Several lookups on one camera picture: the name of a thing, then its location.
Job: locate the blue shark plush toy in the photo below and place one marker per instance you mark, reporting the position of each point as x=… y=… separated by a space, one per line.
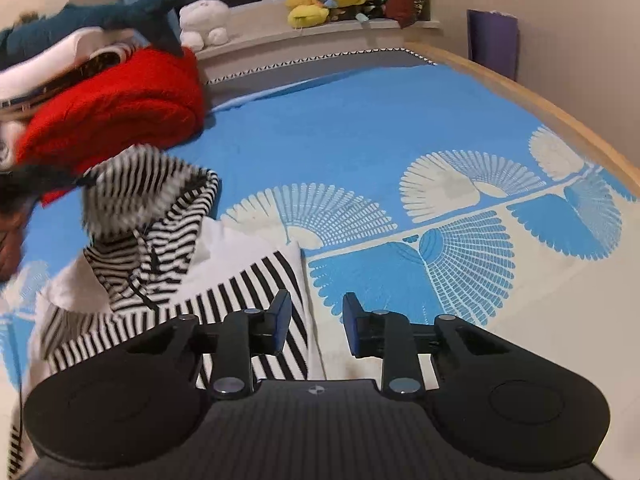
x=100 y=15

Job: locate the wooden bed frame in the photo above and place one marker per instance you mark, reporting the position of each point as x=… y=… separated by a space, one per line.
x=550 y=110

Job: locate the white windowsill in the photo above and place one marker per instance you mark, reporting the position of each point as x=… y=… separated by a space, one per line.
x=310 y=35

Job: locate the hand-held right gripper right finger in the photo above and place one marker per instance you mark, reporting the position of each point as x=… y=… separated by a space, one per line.
x=351 y=331

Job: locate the grey mattress with triangle trim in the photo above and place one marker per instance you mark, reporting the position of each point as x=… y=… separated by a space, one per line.
x=320 y=62

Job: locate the blue blanket with white fans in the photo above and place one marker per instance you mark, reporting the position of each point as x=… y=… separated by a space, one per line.
x=375 y=135

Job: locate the red folded blanket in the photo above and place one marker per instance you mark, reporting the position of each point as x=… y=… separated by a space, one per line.
x=115 y=105

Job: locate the black white striped hooded top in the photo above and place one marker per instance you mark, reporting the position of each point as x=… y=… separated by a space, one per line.
x=165 y=240

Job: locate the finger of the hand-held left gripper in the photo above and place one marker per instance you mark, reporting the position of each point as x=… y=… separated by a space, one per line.
x=47 y=180

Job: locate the white plush toy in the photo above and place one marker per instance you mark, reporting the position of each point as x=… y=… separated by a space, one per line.
x=205 y=22

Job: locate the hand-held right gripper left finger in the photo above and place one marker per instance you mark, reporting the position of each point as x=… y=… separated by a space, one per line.
x=281 y=324

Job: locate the yellow duck plush toy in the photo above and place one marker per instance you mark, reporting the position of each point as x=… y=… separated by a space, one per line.
x=304 y=7

